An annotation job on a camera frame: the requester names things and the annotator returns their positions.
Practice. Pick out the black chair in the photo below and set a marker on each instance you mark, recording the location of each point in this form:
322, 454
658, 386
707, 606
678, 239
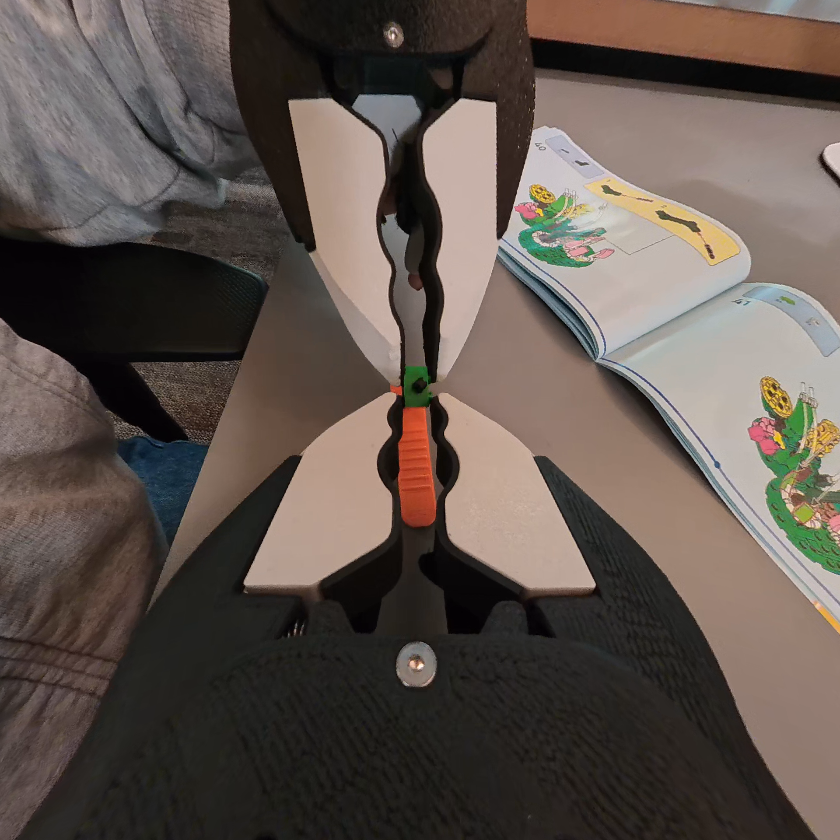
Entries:
164, 302

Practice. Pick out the lego instruction booklet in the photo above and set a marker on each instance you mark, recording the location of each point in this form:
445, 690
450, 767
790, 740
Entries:
689, 367

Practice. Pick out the green lego piece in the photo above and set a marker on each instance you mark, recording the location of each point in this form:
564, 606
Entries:
412, 396

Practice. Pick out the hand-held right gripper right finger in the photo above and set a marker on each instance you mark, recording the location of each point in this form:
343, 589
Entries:
512, 525

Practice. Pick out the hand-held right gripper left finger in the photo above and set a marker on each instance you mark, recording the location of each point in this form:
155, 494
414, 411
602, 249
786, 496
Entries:
328, 518

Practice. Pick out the wood-edged grey table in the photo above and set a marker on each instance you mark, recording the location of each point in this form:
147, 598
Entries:
656, 26

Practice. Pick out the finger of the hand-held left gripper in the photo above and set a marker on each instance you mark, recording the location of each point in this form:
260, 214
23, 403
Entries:
334, 197
466, 197

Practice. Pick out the orange lego brick separator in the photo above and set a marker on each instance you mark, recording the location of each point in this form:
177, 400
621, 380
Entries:
417, 472

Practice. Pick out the person's left forearm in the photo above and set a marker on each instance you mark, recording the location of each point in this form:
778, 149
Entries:
98, 98

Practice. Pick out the person's blue jeans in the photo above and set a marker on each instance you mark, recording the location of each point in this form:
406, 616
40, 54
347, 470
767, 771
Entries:
170, 479

